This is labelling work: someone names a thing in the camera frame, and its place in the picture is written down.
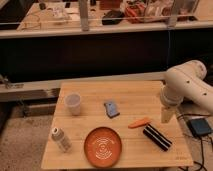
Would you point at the beige wooden stick tool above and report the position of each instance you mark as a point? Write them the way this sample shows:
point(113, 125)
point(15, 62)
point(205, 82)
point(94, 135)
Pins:
point(166, 114)

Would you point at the small grey bottle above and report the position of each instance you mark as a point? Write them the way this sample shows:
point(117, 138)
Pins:
point(60, 138)

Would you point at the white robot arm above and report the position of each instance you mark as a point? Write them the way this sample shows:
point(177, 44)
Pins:
point(185, 81)

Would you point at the orange carrot toy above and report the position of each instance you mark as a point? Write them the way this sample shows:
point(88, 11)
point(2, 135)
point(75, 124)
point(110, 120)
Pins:
point(139, 123)

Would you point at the black striped eraser block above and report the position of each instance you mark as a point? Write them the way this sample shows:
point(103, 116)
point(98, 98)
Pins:
point(158, 138)

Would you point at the black power adapter box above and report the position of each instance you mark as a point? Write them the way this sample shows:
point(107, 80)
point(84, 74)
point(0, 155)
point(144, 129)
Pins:
point(199, 127)

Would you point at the blue grey sponge block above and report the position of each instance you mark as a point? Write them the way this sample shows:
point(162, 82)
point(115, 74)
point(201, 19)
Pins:
point(111, 109)

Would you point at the orange ridged plate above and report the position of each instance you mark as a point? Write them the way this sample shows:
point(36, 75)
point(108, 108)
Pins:
point(103, 147)

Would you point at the translucent plastic cup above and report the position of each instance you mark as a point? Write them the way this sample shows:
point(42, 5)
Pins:
point(73, 103)

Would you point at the red tool on shelf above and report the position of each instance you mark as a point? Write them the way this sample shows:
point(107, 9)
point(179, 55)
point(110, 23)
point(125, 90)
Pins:
point(135, 13)

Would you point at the black bag on shelf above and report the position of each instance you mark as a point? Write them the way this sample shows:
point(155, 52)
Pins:
point(112, 17)

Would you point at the metal frame post right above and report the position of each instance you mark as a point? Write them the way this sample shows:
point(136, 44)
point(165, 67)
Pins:
point(172, 20)

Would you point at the metal frame post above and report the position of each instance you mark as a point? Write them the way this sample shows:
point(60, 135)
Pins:
point(172, 20)
point(83, 9)

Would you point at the metal frame post left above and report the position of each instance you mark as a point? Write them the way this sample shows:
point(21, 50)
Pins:
point(83, 9)

